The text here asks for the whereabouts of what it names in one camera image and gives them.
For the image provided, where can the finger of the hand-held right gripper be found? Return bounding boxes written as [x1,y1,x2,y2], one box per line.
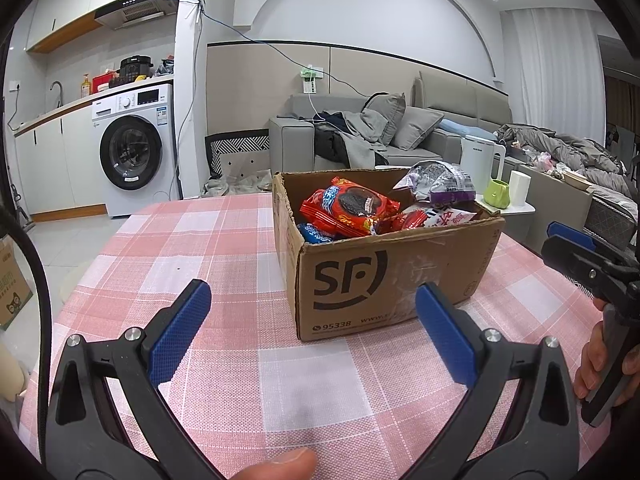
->
[541,236,636,306]
[546,221,640,273]

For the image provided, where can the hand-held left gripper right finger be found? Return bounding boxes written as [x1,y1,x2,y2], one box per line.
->
[400,282,581,480]

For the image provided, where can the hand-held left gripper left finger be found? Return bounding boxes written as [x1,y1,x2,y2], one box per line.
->
[45,279,226,480]

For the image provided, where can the brown cardboard box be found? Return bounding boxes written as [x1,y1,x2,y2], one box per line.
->
[271,167,505,343]

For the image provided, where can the white red snack bag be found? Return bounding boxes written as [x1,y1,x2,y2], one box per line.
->
[400,204,478,228]

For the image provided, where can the purple snack bag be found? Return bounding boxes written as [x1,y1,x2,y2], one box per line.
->
[392,160,477,206]

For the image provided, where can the blue cookie packet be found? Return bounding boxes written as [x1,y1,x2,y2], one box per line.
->
[296,222,333,246]

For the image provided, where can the person's right hand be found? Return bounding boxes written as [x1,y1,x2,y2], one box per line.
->
[572,297,608,402]

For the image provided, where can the person's left hand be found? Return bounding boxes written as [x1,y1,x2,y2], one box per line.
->
[227,449,318,480]

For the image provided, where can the grey bed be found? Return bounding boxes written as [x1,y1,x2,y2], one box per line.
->
[517,160,640,251]

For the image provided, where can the white side table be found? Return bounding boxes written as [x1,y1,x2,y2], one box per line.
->
[475,192,538,218]

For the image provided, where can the white paper roll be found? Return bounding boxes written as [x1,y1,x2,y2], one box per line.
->
[507,170,531,207]

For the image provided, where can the pink checked tablecloth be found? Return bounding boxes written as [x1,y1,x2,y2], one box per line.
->
[17,192,613,480]

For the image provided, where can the green cup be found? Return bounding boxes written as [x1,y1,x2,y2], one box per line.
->
[482,178,511,209]

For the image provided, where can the grey duvet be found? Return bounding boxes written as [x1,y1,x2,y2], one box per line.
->
[497,124,626,176]

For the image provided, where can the white electric kettle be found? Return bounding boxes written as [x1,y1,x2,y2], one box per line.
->
[459,136,506,193]

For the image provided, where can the white curtain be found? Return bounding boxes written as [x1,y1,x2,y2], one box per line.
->
[500,7,606,131]

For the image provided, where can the cream round container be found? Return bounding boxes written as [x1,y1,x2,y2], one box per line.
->
[0,340,31,403]

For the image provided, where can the cardboard box with print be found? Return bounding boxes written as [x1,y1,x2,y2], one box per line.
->
[0,237,33,331]

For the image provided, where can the grey pillow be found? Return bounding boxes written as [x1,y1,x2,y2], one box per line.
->
[361,92,407,146]
[392,106,445,151]

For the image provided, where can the patterned fabric box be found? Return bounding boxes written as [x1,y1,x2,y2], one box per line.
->
[205,130,271,179]

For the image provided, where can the floor mop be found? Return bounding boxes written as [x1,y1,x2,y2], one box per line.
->
[7,185,36,231]

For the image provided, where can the grey jacket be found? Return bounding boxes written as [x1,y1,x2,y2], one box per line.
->
[340,110,391,168]

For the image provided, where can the white counter cabinet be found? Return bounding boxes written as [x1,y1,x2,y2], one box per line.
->
[14,105,108,216]

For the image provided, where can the grey sofa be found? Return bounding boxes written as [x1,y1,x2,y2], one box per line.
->
[269,72,513,173]

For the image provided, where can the dark clothes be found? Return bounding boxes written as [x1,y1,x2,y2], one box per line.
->
[314,110,351,166]

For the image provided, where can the white washing machine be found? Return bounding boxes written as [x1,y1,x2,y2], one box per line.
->
[91,82,181,218]

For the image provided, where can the black pressure cooker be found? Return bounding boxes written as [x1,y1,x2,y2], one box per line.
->
[119,56,152,81]

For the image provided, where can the black range hood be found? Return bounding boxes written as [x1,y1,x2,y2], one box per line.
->
[94,0,183,31]

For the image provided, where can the white upper cabinet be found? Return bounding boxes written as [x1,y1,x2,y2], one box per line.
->
[25,0,146,53]

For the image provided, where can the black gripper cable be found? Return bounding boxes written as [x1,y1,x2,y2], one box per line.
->
[0,205,53,461]

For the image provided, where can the white wall power strip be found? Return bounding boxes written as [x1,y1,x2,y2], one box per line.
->
[295,65,323,93]

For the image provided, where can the black wall cable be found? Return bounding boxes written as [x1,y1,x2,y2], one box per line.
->
[182,0,311,71]

